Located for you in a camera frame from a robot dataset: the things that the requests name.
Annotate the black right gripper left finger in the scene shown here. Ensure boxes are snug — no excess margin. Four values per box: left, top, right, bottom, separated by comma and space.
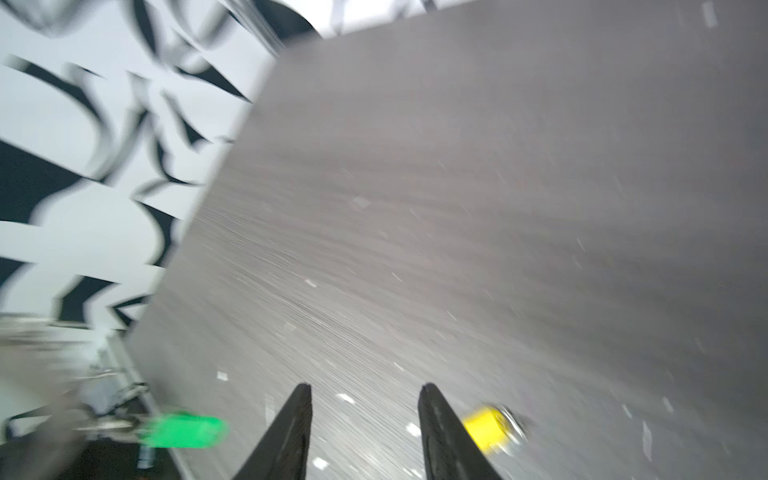
233, 383, 313, 480

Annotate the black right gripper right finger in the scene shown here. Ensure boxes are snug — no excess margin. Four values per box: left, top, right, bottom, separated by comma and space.
418, 383, 501, 480

